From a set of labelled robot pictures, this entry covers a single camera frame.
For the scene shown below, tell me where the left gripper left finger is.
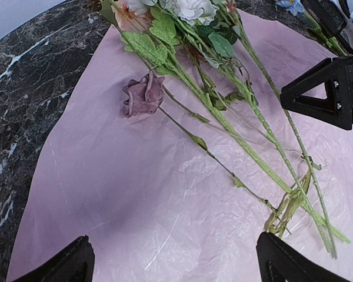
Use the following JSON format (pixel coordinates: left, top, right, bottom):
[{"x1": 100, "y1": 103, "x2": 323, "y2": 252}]
[{"x1": 14, "y1": 236, "x2": 94, "y2": 282}]

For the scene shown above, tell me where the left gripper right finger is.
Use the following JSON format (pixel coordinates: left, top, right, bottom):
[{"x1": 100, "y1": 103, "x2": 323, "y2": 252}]
[{"x1": 256, "y1": 232, "x2": 349, "y2": 282}]

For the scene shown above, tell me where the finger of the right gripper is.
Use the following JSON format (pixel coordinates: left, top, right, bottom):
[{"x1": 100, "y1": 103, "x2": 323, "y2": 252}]
[{"x1": 280, "y1": 57, "x2": 353, "y2": 130}]

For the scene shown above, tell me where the blue flower stem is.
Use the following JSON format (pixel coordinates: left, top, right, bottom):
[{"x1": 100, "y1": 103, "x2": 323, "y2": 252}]
[{"x1": 275, "y1": 1, "x2": 347, "y2": 56}]

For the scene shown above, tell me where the pink wrapping paper sheet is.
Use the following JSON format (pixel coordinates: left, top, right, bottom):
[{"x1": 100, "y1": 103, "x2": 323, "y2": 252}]
[{"x1": 7, "y1": 12, "x2": 353, "y2": 281}]

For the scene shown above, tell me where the mauve rose stem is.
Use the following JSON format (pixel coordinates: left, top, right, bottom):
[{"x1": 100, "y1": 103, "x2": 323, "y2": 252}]
[{"x1": 122, "y1": 70, "x2": 292, "y2": 236}]

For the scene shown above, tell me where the peach and orange flower stem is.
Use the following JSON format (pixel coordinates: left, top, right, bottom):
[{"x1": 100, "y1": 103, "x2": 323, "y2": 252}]
[{"x1": 99, "y1": 0, "x2": 351, "y2": 244}]

